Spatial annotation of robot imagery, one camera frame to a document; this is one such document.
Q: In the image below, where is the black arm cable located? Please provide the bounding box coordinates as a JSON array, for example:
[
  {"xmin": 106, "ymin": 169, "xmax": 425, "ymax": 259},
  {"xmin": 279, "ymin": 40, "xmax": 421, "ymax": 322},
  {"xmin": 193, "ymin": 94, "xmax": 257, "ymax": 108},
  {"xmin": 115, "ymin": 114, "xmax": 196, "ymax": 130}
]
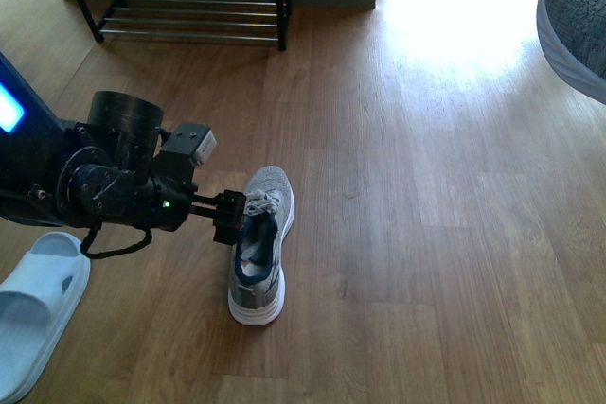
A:
[{"xmin": 79, "ymin": 223, "xmax": 155, "ymax": 261}]

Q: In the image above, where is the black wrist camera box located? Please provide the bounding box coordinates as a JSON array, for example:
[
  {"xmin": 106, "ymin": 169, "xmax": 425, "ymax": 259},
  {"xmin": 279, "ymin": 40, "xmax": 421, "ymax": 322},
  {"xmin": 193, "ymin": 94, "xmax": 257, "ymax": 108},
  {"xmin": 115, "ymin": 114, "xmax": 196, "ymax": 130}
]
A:
[{"xmin": 157, "ymin": 123, "xmax": 217, "ymax": 167}]

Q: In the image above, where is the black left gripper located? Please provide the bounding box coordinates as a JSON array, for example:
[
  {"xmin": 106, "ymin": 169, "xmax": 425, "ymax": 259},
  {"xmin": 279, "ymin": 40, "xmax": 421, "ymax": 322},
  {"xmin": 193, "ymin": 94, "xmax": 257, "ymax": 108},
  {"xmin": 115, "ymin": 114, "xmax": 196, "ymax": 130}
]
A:
[{"xmin": 141, "ymin": 176, "xmax": 246, "ymax": 246}]

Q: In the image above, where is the black metal shoe rack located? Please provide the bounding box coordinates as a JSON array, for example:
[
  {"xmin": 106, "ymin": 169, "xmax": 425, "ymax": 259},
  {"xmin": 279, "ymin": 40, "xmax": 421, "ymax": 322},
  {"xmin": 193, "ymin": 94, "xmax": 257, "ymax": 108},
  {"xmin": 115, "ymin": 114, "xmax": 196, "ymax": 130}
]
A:
[{"xmin": 50, "ymin": 0, "xmax": 293, "ymax": 52}]

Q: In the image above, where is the light blue slide sandal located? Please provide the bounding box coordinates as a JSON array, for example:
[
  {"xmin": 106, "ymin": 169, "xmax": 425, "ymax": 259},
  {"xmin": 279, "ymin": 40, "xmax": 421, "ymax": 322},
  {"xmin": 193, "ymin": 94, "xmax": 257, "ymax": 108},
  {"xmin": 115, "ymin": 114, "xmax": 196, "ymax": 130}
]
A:
[{"xmin": 1, "ymin": 232, "xmax": 91, "ymax": 403}]

